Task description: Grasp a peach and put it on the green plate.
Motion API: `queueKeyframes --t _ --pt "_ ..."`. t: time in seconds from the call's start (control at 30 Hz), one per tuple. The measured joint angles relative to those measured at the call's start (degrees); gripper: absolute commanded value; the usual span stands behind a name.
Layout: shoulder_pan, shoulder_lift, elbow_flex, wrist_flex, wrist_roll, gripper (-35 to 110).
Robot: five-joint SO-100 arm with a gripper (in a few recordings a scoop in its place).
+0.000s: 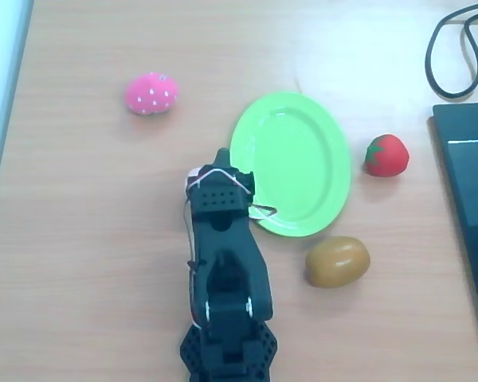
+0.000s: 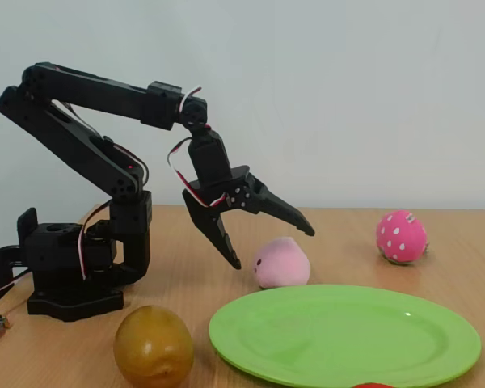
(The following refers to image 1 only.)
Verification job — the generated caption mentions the white red gripper servo cable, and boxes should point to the white red gripper servo cable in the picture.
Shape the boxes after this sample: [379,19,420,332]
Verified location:
[185,166,280,222]

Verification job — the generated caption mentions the black looped cable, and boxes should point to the black looped cable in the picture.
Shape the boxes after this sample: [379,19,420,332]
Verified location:
[424,0,478,100]

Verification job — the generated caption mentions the green oval plastic plate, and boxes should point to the green oval plastic plate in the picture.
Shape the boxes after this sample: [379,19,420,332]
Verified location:
[229,91,352,239]

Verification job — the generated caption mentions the brown toy kiwi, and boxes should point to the brown toy kiwi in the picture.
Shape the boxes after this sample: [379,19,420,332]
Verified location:
[304,236,371,288]

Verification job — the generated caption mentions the black laptop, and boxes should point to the black laptop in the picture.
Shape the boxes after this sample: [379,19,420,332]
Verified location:
[432,101,478,351]

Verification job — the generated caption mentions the pink plush strawberry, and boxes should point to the pink plush strawberry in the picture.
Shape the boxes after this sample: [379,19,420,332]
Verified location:
[123,72,181,116]

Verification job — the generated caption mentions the red toy strawberry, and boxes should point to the red toy strawberry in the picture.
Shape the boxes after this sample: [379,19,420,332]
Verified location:
[364,134,410,177]

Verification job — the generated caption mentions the white red wrist servo cable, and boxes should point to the white red wrist servo cable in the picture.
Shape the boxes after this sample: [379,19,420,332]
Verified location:
[182,197,208,329]

